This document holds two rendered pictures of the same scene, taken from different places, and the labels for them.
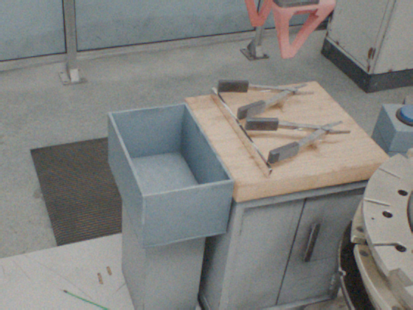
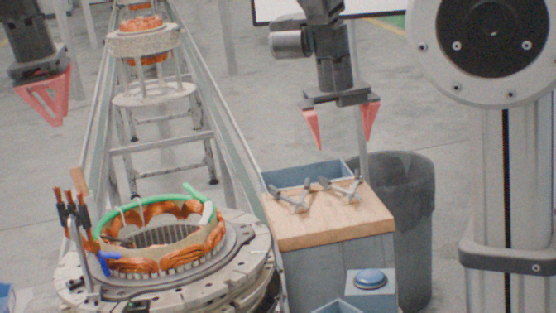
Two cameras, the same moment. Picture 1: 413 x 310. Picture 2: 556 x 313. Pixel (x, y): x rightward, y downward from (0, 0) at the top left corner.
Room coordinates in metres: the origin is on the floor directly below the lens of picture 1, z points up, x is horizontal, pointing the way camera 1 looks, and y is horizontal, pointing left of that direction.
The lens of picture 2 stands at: (0.79, -1.26, 1.56)
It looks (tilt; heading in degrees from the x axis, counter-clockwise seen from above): 20 degrees down; 102
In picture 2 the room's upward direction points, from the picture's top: 8 degrees counter-clockwise
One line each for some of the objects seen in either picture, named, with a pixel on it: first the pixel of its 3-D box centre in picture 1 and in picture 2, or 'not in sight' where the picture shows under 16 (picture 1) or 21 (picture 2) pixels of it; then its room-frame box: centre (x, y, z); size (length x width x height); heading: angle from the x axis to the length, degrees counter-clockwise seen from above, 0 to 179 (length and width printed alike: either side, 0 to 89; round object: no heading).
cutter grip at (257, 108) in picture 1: (251, 109); (324, 182); (0.61, -0.11, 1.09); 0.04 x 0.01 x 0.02; 124
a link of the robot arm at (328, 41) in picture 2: not in sight; (327, 40); (0.65, -0.13, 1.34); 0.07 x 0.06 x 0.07; 164
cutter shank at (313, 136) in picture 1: (311, 138); (289, 199); (0.56, -0.18, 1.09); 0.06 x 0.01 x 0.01; 134
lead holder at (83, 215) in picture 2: not in sight; (74, 215); (0.33, -0.47, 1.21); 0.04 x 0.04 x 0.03; 23
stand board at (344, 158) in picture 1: (280, 134); (323, 210); (0.61, -0.16, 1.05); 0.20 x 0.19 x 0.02; 109
